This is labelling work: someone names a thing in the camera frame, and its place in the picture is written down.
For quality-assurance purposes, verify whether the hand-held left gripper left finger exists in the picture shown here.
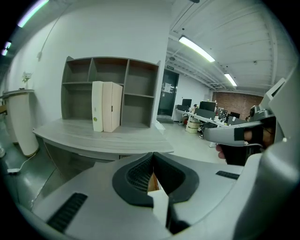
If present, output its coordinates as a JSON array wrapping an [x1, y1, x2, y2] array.
[[32, 151, 172, 240]]

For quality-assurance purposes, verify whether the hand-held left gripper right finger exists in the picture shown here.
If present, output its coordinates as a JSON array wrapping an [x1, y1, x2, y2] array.
[[153, 151, 246, 235]]

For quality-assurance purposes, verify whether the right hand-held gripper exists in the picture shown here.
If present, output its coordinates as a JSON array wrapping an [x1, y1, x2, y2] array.
[[203, 105, 277, 166]]

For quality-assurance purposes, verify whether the person's right hand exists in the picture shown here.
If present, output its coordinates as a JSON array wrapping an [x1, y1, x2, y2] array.
[[216, 144, 227, 160]]

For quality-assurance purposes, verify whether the white office desk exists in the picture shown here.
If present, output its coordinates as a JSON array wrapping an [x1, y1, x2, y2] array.
[[174, 107, 226, 129]]

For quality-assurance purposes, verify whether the dark desk partition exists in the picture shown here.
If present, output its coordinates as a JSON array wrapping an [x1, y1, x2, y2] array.
[[195, 108, 216, 119]]

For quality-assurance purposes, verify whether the light storage crate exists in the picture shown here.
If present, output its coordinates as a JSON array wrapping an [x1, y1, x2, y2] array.
[[185, 119, 200, 134]]

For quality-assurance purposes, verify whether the grey wooden desk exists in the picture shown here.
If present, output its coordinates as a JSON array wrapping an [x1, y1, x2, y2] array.
[[32, 117, 174, 186]]

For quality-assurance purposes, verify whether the ceiling tube light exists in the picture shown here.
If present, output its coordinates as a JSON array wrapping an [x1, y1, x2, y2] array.
[[178, 35, 216, 63], [17, 0, 50, 28], [224, 73, 238, 87], [1, 41, 12, 57]]

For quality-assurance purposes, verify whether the black double door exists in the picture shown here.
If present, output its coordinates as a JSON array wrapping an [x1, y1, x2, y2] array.
[[157, 69, 179, 117]]

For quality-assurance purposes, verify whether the beige file binder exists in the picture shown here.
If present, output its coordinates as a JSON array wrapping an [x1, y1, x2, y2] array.
[[102, 81, 124, 133]]

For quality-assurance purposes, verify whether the white file binder green dot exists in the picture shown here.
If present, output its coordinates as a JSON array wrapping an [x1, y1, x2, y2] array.
[[91, 81, 104, 132]]

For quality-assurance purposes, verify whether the grey desk shelf unit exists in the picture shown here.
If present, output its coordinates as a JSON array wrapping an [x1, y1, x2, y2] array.
[[61, 55, 161, 128]]

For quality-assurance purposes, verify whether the white curved counter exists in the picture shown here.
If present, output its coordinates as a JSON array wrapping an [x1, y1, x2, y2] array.
[[0, 89, 39, 158]]

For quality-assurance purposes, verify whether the small plant in vase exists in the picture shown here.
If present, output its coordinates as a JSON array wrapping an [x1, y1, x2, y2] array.
[[22, 71, 33, 90]]

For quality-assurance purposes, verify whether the white power cable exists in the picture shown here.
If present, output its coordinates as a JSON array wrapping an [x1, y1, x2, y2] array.
[[18, 154, 33, 171]]

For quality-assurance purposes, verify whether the grey wall conduit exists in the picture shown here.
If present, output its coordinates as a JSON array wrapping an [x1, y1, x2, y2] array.
[[39, 3, 71, 54]]

